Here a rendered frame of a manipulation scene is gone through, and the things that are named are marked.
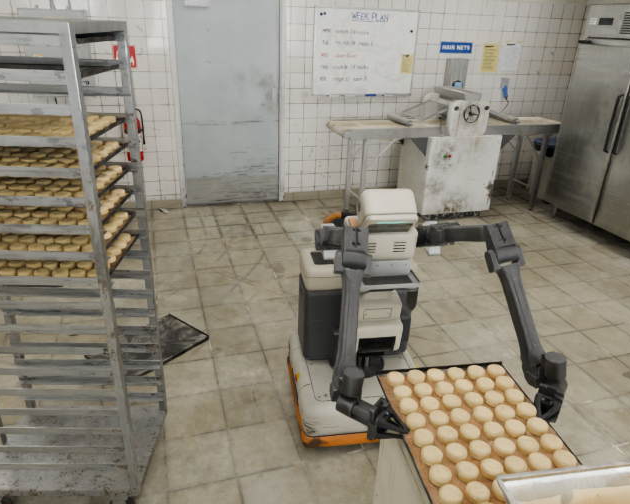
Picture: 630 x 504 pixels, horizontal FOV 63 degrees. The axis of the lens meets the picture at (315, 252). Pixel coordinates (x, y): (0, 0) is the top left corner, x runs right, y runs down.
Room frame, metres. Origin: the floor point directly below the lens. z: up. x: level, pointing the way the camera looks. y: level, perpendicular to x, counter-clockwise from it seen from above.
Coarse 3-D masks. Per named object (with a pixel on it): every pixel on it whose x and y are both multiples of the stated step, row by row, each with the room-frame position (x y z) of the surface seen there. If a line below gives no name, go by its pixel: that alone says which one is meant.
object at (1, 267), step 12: (120, 240) 1.77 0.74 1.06; (108, 252) 1.67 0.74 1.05; (120, 252) 1.69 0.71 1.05; (0, 264) 1.54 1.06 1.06; (12, 264) 1.54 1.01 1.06; (24, 264) 1.56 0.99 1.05; (36, 264) 1.55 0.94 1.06; (48, 264) 1.55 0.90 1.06; (60, 264) 1.56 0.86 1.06; (72, 264) 1.56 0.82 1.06; (84, 264) 1.56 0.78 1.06; (108, 264) 1.57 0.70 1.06; (48, 276) 1.49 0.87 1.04; (60, 276) 1.48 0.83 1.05; (72, 276) 1.48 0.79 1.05; (84, 276) 1.50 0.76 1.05; (96, 276) 1.49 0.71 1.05
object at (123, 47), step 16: (128, 48) 1.90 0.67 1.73; (128, 64) 1.88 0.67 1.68; (128, 80) 1.88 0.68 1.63; (128, 112) 1.88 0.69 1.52; (128, 128) 1.88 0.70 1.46; (144, 208) 1.89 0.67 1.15; (144, 224) 1.88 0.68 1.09; (144, 240) 1.88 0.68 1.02; (160, 352) 1.89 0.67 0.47; (160, 368) 1.88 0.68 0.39
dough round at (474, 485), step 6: (468, 486) 0.82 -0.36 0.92; (474, 486) 0.82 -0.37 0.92; (480, 486) 0.82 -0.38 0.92; (486, 486) 0.82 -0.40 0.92; (468, 492) 0.81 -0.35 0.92; (474, 492) 0.81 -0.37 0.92; (480, 492) 0.81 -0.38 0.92; (486, 492) 0.81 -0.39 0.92; (468, 498) 0.80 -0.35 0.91; (474, 498) 0.79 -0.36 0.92; (480, 498) 0.79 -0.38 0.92; (486, 498) 0.79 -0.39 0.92
